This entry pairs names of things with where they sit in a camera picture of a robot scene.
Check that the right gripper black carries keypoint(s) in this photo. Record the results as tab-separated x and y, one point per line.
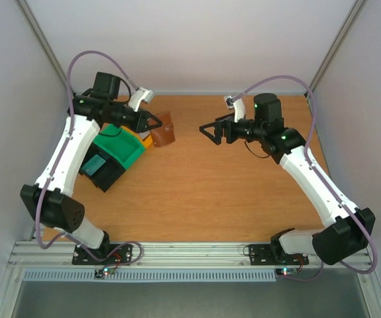
224	130

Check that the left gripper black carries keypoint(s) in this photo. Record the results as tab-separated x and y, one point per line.
143	126

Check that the brown leather card holder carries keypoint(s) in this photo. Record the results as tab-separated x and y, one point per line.
164	135

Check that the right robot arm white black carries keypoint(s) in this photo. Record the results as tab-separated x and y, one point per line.
346	228

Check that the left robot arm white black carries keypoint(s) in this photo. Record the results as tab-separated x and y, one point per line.
49	200

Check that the teal card in black bin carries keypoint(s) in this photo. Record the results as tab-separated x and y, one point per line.
93	164

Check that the yellow plastic bin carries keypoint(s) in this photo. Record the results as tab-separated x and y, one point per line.
144	138

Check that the green plastic bin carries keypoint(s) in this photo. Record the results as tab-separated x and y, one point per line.
121	144

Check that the black plastic bin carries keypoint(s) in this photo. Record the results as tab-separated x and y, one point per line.
108	174

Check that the left small circuit board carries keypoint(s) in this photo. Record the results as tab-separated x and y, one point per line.
103	273

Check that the small circuit board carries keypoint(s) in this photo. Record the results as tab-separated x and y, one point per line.
103	273
286	271

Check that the right small circuit board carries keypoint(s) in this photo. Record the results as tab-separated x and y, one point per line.
286	271

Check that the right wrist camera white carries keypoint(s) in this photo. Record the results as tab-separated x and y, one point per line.
237	106

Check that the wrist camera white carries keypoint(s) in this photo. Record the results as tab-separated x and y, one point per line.
141	95
237	106

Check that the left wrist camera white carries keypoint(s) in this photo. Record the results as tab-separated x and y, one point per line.
141	95

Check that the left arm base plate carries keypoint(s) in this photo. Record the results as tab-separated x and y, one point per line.
105	255

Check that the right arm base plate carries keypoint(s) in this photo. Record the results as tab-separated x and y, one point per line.
261	255

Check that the aluminium front rail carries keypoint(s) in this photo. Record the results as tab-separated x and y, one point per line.
197	255

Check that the grey slotted cable duct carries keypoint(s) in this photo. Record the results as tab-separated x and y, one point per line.
151	275

